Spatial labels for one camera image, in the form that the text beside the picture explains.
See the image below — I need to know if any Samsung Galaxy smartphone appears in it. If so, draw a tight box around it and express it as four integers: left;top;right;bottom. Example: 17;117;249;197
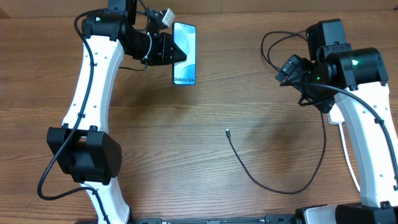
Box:
172;22;197;85

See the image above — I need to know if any black USB charging cable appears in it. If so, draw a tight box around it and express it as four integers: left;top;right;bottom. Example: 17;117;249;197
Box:
225;30;327;195

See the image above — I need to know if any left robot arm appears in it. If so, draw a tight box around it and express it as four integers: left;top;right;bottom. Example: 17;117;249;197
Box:
47;1;197;223

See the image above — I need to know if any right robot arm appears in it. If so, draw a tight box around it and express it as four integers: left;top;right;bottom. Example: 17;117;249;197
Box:
277;19;397;223

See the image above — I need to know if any white power strip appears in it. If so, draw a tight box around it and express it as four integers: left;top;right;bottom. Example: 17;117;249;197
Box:
327;104;345;125

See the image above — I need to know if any white power strip cord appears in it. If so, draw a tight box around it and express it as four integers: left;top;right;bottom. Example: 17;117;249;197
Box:
338;123;361;192

